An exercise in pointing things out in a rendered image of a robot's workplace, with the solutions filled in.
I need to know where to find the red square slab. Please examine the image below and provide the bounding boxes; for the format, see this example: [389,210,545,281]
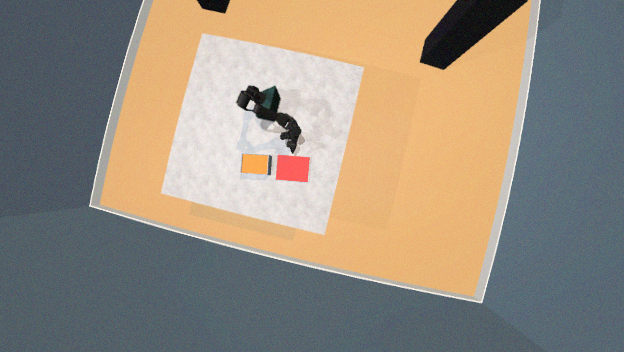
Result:
[276,155,310,182]

